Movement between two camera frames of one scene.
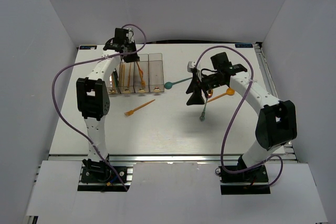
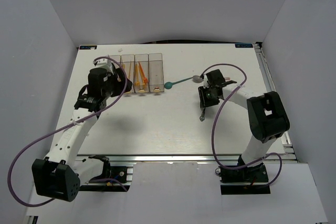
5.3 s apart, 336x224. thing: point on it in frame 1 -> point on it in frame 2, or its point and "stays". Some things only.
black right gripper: x=196 y=98 -> x=204 y=102
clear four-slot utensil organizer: x=144 y=75 stays
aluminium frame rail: x=287 y=154 stays
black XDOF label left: x=87 y=48 stays
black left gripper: x=134 y=58 -> x=122 y=76
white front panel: x=172 y=193 stays
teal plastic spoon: x=168 y=85 stays
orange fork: x=130 y=112 -> x=143 y=80
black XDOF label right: x=243 y=45 stays
